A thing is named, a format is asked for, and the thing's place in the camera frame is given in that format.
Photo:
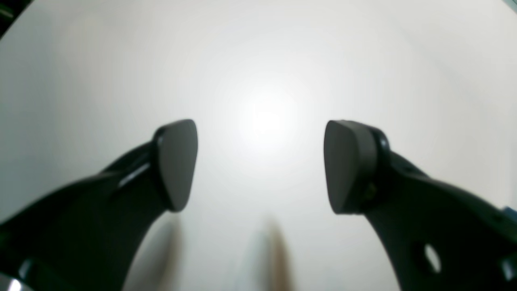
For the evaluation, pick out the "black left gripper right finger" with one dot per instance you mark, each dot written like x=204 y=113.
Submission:
x=438 y=237

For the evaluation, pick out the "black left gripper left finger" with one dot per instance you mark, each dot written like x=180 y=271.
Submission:
x=84 y=236

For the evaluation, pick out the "dark blue T-shirt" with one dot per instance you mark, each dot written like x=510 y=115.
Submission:
x=510 y=212

